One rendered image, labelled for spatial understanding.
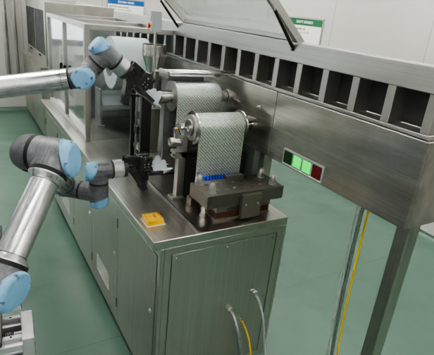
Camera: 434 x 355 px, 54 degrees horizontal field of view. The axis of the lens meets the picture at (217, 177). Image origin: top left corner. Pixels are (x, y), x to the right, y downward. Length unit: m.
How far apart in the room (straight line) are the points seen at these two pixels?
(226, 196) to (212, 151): 0.24
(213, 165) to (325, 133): 0.55
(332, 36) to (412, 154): 3.64
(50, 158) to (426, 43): 3.52
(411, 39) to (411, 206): 3.01
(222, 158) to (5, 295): 1.10
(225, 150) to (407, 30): 2.79
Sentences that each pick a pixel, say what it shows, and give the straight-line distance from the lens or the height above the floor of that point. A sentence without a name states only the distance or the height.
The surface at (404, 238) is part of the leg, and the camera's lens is 1.72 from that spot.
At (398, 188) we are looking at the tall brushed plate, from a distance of 1.50.
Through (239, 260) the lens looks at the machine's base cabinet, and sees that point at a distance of 1.93.
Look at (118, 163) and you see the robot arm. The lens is 1.73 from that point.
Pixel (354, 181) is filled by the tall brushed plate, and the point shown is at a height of 1.22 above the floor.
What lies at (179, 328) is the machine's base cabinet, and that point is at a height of 0.44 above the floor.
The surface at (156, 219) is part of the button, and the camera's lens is 1.76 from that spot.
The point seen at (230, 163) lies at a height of 1.08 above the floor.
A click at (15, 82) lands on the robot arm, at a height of 1.45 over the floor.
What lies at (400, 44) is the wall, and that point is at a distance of 4.42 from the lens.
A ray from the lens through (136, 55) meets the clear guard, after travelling 2.78.
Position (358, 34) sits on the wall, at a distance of 4.74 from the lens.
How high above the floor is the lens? 1.74
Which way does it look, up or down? 21 degrees down
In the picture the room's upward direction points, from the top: 6 degrees clockwise
